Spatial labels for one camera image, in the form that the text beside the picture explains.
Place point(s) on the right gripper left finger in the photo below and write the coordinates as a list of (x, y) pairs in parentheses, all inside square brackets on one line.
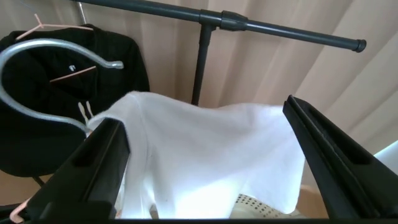
[(90, 174)]

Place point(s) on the black clothes rack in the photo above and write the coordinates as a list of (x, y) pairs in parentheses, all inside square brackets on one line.
[(280, 31)]

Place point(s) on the white laundry basket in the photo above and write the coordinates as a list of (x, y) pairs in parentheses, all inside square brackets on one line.
[(258, 208)]

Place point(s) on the black shorts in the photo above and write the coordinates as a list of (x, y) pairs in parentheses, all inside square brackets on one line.
[(37, 146)]

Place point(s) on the white garment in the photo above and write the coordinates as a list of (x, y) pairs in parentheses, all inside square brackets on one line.
[(202, 149)]

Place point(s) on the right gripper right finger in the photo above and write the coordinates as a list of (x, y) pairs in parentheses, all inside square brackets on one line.
[(342, 168)]

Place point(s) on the beige curtain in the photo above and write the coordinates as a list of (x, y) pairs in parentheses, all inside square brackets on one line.
[(280, 77)]

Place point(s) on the pink clothes hanger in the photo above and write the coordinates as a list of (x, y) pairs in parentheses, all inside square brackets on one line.
[(71, 74), (46, 43)]

